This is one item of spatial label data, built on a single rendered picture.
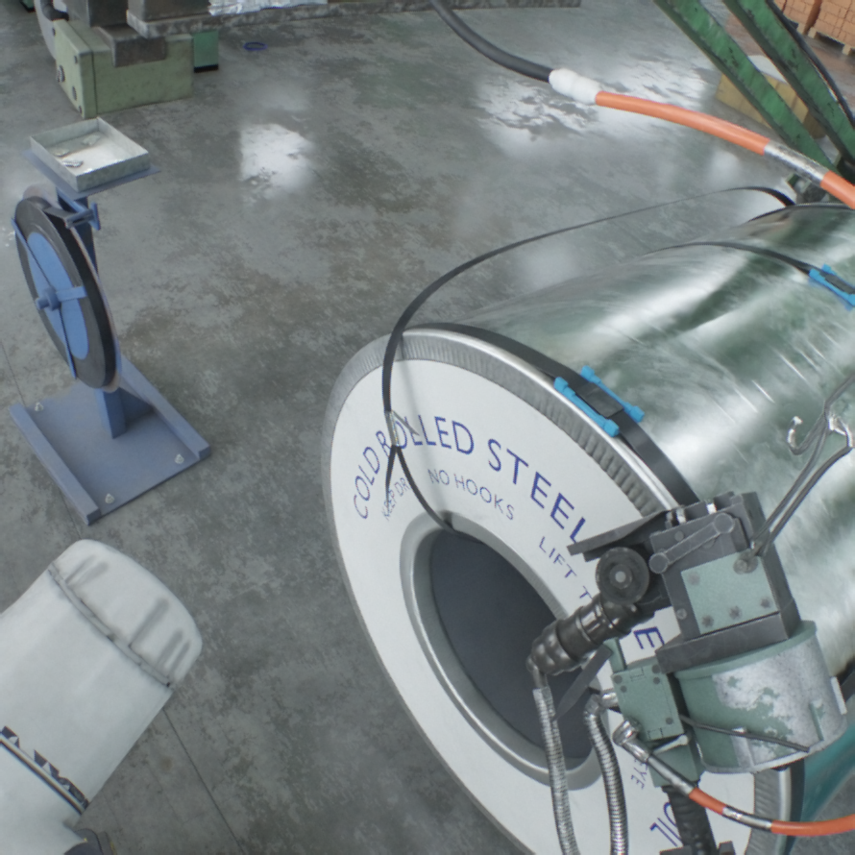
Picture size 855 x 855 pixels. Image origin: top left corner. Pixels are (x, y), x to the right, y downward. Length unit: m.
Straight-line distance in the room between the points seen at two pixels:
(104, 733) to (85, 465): 2.25
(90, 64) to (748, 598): 1.17
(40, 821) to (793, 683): 0.59
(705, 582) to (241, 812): 1.54
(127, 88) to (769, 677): 1.23
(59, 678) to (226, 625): 1.82
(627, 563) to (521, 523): 0.37
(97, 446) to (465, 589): 1.54
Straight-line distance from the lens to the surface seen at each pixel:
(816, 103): 2.02
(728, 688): 0.72
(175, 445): 2.69
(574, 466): 0.98
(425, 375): 1.19
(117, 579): 0.49
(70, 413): 2.88
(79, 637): 0.47
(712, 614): 0.73
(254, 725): 2.13
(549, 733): 0.91
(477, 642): 1.66
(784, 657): 0.72
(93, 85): 1.33
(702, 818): 0.83
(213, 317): 3.23
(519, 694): 1.65
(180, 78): 1.38
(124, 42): 1.31
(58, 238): 2.13
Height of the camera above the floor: 1.98
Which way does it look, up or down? 44 degrees down
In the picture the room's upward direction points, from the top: 11 degrees clockwise
